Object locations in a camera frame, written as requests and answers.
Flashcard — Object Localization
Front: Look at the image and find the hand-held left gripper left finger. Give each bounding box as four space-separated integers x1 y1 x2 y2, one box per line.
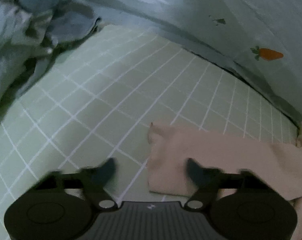
34 157 118 212

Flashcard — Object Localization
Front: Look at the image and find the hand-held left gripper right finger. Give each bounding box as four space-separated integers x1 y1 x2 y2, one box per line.
185 157 265 211

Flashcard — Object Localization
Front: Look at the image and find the beige garment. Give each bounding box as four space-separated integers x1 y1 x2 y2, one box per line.
146 120 302 240

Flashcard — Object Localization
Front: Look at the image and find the green grid mat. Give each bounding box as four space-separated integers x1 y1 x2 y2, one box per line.
0 24 300 220

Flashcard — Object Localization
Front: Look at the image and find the grey crumpled garment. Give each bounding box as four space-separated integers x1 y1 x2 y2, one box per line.
0 0 56 123

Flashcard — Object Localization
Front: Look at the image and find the carrot print pale sheet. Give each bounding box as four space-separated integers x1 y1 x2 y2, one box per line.
53 0 302 140

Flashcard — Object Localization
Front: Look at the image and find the blue denim garment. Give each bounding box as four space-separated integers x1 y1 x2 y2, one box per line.
16 0 102 46

